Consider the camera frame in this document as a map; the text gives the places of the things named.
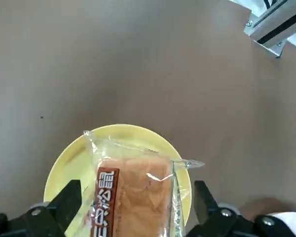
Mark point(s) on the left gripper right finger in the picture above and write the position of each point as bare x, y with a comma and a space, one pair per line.
206, 212

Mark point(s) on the yellow round plate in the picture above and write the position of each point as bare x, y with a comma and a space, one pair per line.
69, 160

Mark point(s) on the bread pack clear wrapper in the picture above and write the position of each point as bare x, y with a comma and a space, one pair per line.
143, 192

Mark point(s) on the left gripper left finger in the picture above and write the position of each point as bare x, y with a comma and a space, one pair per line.
61, 209

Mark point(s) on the aluminium frame post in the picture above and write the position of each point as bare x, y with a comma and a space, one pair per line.
273, 27

